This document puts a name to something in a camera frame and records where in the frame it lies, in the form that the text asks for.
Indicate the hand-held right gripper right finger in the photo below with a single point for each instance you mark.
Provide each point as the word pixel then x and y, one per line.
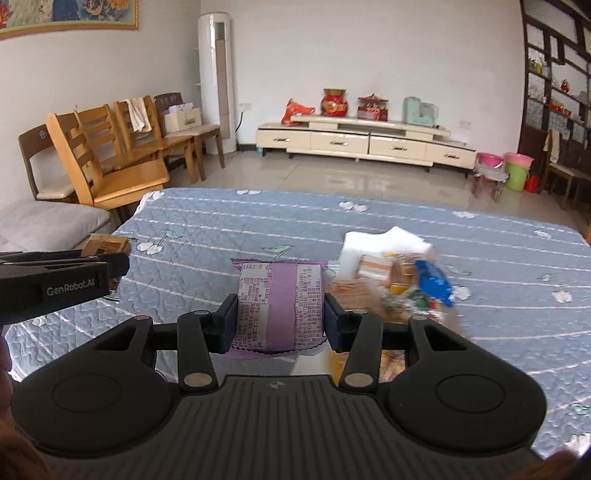
pixel 336 325

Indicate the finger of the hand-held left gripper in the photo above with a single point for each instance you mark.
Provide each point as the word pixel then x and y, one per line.
pixel 119 265
pixel 41 255

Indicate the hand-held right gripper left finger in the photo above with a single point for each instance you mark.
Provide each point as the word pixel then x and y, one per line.
pixel 226 323

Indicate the purple snack packet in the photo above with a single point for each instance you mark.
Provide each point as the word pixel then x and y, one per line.
pixel 281 304

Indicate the grey sofa cushion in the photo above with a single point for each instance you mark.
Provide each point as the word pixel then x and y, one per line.
pixel 46 221

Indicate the dark chair white cushion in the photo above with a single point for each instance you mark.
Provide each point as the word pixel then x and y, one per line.
pixel 48 175

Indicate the blue snack packet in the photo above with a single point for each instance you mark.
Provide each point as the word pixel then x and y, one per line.
pixel 431 281

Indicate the white towel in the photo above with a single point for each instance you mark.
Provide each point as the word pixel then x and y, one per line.
pixel 137 115

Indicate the dark brown wooden chair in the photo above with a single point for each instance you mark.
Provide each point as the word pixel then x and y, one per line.
pixel 203 131

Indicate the white paper bag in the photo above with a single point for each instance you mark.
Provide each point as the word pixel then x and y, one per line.
pixel 183 121

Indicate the cream television cabinet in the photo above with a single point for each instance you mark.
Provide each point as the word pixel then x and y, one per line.
pixel 360 143

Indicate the white standing air conditioner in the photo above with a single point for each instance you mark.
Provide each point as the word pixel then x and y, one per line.
pixel 217 83

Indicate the small wooden stool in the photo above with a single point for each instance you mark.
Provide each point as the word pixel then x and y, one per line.
pixel 489 182

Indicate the red plastic bag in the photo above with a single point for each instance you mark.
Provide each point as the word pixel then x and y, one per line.
pixel 296 114

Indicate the red gift box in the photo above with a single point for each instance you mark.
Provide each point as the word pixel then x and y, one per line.
pixel 373 110

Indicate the red and gold jar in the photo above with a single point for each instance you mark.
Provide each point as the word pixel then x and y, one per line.
pixel 334 104

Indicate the pink basin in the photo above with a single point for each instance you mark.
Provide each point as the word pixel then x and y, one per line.
pixel 489 160

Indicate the mint green kitchen appliance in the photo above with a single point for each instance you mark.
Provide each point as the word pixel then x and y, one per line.
pixel 418 113

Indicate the green bucket pink rim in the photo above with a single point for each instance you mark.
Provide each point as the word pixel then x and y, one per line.
pixel 518 173

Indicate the red plastic container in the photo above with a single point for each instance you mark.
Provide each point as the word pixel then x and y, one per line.
pixel 532 183

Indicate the dark chair with cloth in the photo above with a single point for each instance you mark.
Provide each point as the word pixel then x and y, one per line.
pixel 565 173

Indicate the cream cloth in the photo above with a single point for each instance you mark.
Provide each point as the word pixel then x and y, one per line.
pixel 551 145

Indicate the dark wooden display shelf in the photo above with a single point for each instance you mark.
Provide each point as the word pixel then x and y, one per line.
pixel 554 69

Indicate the framed floral wall picture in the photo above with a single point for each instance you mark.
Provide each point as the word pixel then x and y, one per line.
pixel 64 11

